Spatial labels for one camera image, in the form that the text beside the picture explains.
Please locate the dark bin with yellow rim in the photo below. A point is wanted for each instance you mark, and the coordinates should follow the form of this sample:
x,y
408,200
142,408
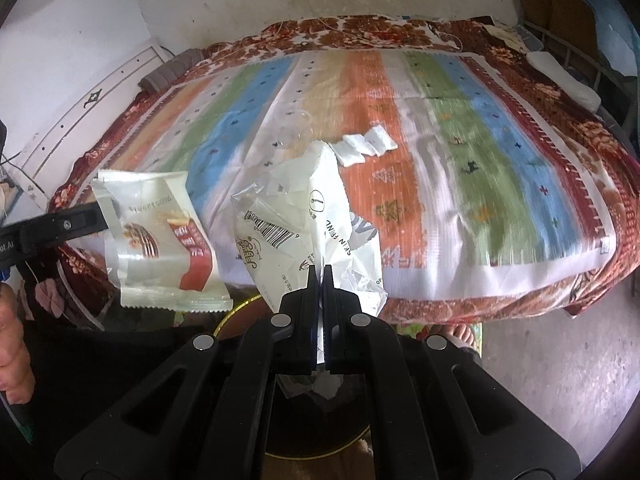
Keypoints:
x,y
320,420

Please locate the white bed headboard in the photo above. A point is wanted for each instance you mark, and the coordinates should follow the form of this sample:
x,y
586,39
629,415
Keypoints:
x,y
90,105

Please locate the small clear plastic wrapper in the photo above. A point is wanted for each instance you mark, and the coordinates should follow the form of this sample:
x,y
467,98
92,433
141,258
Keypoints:
x,y
297,132

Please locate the light blue cloth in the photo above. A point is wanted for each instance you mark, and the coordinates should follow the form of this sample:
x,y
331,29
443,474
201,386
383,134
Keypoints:
x,y
610,15

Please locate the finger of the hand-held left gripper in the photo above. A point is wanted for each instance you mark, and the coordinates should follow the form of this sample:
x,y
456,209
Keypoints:
x,y
65,223

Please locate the grey folded cloth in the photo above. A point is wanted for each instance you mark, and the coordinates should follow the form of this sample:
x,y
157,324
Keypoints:
x,y
172,70

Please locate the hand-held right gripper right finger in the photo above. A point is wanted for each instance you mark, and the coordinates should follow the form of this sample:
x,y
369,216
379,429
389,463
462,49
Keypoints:
x,y
342,325

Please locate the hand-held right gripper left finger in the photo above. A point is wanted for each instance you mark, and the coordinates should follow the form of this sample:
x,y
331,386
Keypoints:
x,y
300,320

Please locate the person's left hand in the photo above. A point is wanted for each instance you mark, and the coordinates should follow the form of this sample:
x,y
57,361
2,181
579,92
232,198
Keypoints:
x,y
12,350

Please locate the cream cloth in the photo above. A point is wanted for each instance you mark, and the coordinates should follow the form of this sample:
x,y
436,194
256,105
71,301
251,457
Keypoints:
x,y
510,39

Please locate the white barcode packaging bag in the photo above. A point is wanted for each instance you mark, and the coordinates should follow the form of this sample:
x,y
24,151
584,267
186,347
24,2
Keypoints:
x,y
325,195

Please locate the white folded cloth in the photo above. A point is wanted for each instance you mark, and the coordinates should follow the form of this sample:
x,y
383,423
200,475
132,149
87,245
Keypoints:
x,y
565,80

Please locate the metal bed frame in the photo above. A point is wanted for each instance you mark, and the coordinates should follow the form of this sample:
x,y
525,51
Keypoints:
x,y
605,85

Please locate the white and red snack wrapper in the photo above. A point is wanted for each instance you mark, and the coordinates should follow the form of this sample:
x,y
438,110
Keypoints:
x,y
165,240

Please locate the person's bare foot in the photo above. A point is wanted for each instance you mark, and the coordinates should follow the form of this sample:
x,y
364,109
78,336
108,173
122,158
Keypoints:
x,y
455,336

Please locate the striped colourful bed sheet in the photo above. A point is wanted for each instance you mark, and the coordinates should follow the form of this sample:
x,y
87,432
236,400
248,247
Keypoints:
x,y
565,110

